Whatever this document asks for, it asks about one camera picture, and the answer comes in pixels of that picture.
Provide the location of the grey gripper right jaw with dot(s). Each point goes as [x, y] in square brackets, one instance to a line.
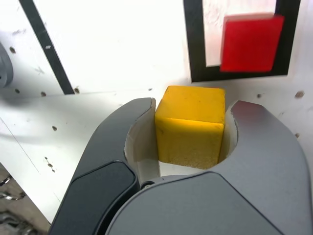
[256, 183]

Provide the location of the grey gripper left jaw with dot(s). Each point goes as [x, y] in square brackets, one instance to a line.
[97, 171]

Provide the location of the yellow cube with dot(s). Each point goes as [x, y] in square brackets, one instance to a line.
[190, 127]

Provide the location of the red cube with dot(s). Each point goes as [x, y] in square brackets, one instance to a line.
[249, 44]

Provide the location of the black tape square outline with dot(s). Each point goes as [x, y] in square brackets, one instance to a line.
[195, 49]

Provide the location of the black tape strip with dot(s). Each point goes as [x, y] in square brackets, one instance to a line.
[49, 49]

